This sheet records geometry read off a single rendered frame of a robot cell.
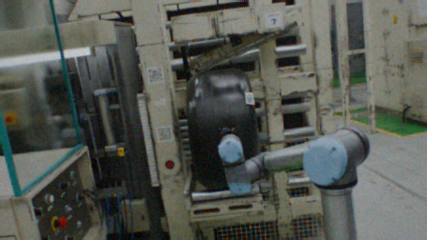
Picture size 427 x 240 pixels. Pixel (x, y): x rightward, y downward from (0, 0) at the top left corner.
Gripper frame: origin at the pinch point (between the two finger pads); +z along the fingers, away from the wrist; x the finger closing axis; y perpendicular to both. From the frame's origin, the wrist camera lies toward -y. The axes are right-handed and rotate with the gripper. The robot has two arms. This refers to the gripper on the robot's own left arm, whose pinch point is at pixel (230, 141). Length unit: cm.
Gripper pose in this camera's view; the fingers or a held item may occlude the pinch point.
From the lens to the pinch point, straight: 164.9
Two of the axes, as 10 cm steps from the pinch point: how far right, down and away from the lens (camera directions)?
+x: -9.9, 1.1, 0.4
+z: 0.3, -1.1, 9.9
